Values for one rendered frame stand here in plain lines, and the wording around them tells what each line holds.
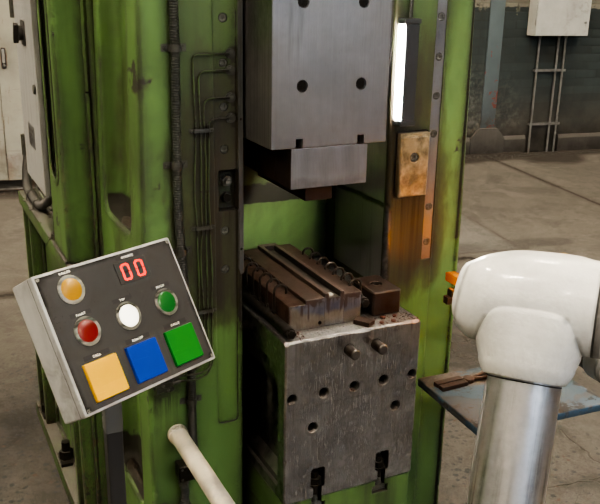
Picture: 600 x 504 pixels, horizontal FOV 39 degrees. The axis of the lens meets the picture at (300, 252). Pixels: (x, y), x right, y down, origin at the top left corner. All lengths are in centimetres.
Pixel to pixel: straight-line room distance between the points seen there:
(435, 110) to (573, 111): 721
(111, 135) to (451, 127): 91
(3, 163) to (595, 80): 598
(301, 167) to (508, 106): 716
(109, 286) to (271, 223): 88
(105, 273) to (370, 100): 73
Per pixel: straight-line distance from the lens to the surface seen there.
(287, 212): 249
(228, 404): 223
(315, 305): 205
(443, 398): 224
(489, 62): 883
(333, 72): 192
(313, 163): 194
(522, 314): 114
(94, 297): 168
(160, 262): 178
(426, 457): 267
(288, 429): 209
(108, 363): 165
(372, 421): 221
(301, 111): 190
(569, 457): 346
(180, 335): 176
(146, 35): 190
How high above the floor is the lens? 174
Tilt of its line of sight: 18 degrees down
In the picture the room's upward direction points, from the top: 1 degrees clockwise
